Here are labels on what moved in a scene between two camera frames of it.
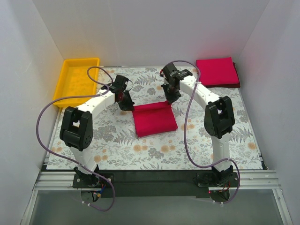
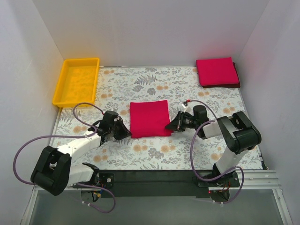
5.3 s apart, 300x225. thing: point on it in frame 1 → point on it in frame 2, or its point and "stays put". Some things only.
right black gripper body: x=171 y=92 → x=178 y=122
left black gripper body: x=126 y=101 → x=119 y=130
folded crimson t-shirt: x=216 y=71 stays put
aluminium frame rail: x=264 y=180 stays put
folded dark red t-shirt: x=230 y=85 stays put
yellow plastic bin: x=73 y=81 stays put
